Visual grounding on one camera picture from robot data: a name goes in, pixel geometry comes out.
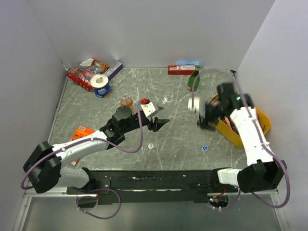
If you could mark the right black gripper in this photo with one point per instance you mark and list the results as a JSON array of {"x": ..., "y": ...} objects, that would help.
[{"x": 205, "y": 124}]

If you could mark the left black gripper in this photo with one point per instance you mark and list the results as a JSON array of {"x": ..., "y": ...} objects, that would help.
[{"x": 157, "y": 124}]

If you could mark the blue bottle cap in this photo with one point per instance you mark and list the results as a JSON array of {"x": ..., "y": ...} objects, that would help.
[{"x": 205, "y": 148}]

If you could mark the clear plastic bottle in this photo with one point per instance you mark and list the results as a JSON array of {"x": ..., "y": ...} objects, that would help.
[{"x": 168, "y": 98}]

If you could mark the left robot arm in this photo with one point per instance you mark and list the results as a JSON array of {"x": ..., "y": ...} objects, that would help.
[{"x": 47, "y": 165}]

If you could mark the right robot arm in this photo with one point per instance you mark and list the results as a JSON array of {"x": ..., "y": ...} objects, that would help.
[{"x": 263, "y": 172}]

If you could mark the white bottle cap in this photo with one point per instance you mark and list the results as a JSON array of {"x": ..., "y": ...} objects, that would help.
[{"x": 150, "y": 146}]

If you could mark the orange drink bottle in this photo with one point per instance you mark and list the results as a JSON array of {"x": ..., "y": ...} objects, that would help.
[{"x": 127, "y": 101}]

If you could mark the green glass bottle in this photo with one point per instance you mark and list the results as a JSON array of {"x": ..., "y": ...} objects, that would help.
[{"x": 194, "y": 80}]

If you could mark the yellow basket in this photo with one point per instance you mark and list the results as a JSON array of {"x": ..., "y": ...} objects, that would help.
[{"x": 227, "y": 128}]

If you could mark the red box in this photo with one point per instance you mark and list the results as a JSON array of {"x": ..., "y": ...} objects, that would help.
[{"x": 180, "y": 69}]

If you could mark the blue box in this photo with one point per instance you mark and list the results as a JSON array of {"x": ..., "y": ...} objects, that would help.
[{"x": 187, "y": 63}]

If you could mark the purple white box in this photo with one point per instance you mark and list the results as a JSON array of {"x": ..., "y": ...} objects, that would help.
[{"x": 113, "y": 70}]

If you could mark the toilet paper roll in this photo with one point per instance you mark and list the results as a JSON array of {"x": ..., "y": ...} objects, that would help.
[{"x": 100, "y": 85}]

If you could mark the orange snack box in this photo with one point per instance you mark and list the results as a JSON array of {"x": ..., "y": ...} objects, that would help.
[{"x": 81, "y": 132}]

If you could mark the red snack bag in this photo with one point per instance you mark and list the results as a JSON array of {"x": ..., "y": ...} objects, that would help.
[{"x": 83, "y": 73}]

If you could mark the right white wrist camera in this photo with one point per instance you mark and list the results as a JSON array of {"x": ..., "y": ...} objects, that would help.
[{"x": 196, "y": 105}]

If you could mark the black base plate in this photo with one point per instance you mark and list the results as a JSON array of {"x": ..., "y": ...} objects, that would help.
[{"x": 132, "y": 186}]

